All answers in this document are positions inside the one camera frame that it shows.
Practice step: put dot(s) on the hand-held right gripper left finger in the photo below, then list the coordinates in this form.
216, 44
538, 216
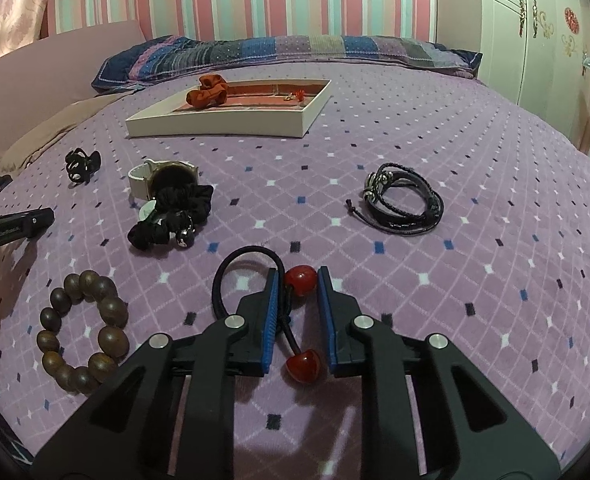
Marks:
270, 310

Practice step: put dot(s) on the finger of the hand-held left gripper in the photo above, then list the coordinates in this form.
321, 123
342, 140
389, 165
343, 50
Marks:
37, 220

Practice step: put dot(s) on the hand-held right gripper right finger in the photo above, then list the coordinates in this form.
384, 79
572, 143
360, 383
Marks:
324, 310

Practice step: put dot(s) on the black hair claw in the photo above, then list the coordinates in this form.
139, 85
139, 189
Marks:
81, 162

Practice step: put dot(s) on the white wrist watch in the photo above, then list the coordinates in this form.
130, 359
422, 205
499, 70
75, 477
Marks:
137, 182

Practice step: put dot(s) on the black scrunchie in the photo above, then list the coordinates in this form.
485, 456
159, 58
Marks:
175, 205

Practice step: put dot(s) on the white tray with red lining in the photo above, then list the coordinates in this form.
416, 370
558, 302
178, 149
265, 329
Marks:
215, 122

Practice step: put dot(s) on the tan folded blanket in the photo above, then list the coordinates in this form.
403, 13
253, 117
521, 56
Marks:
50, 130

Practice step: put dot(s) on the pink headboard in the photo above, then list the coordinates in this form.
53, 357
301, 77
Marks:
40, 70

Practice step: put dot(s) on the orange scrunchie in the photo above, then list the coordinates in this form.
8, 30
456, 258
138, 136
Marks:
205, 95

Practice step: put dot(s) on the small red earrings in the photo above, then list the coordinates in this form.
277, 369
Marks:
299, 95

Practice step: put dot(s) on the striped patchwork pillow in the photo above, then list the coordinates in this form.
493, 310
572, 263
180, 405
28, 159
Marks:
275, 52

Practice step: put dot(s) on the white wardrobe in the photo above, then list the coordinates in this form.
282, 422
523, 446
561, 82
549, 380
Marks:
535, 35

